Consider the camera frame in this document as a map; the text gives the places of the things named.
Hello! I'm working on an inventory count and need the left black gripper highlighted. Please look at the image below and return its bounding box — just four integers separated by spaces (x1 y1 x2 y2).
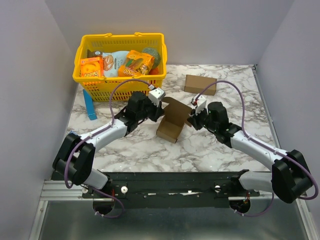
137 96 166 123

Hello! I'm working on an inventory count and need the brown cardboard box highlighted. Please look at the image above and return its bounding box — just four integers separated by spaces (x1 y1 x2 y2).
183 74 217 94
156 96 192 144

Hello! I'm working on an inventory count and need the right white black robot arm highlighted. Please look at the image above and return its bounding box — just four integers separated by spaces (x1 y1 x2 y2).
187 100 314 204

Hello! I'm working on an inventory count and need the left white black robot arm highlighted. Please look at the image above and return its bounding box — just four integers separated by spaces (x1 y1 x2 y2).
52 87 166 198

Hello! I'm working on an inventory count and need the tall blue box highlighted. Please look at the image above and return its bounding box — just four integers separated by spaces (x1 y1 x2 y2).
82 89 97 121

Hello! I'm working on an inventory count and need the orange Daddy snack box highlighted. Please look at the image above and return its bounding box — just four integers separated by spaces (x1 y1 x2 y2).
80 56 104 78

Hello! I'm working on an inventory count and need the small blue flat box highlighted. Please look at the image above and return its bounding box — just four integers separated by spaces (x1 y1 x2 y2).
67 130 77 135

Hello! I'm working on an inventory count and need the small orange fruit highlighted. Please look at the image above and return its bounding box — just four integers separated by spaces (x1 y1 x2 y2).
149 67 159 75

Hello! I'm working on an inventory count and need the orange candy bag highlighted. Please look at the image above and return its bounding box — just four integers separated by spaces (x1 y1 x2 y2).
118 50 155 77

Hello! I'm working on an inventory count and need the green round melon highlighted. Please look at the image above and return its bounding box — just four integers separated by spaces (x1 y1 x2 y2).
142 47 162 69

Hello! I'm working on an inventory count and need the light blue chips bag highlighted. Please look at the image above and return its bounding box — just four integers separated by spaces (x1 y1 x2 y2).
87 50 129 78

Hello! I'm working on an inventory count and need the yellow plastic shopping basket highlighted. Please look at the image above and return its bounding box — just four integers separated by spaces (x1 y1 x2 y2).
72 32 168 102

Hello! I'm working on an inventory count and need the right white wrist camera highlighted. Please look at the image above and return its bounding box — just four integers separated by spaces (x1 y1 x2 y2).
191 93 207 115

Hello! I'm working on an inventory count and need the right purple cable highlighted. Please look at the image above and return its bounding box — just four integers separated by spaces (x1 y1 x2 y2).
192 80 320 217

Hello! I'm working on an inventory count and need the purple cable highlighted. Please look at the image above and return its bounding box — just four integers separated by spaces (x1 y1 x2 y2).
64 79 156 219
192 80 320 217

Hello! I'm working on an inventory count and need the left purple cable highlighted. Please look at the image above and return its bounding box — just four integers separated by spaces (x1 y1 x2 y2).
64 79 156 219

